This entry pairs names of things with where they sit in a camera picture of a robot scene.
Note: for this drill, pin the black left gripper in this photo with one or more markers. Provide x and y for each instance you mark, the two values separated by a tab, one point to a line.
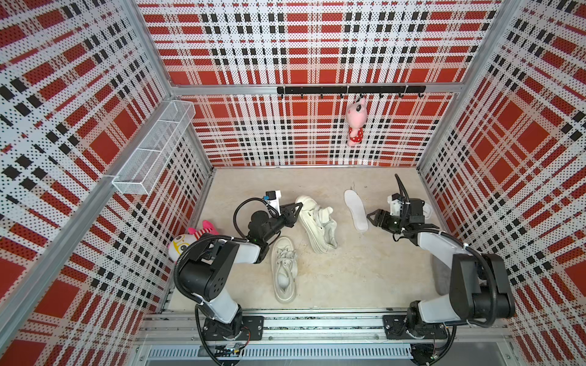
287	211

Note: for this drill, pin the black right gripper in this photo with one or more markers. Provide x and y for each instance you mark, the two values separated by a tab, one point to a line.
381	218

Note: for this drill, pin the white shoe insole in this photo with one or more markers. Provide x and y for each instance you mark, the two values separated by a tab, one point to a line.
357	210

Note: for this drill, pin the white sneaker one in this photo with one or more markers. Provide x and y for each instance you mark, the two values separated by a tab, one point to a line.
285	269
318	224

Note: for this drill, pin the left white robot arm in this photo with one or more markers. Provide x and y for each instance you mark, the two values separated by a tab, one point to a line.
202	270

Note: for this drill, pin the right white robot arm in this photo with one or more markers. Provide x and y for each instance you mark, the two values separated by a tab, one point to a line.
479	291

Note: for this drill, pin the pink hanging plush toy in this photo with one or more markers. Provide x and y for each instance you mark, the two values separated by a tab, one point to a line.
356	118

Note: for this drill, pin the pink striped plush doll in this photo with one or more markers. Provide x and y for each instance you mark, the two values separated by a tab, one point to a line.
181	242

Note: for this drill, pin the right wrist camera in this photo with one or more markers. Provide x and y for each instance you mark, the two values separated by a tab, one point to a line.
395	204

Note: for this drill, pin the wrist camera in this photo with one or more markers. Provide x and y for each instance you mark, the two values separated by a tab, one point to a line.
395	204
273	198

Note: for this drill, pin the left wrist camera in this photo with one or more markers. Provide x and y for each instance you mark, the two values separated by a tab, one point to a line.
273	198

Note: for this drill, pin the black hook rail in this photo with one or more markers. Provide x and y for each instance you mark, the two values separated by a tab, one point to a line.
346	90

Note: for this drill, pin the white wire mesh basket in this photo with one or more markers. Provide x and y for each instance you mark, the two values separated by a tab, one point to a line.
141	172

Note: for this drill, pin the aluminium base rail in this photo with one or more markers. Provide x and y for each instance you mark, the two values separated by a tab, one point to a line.
321	337

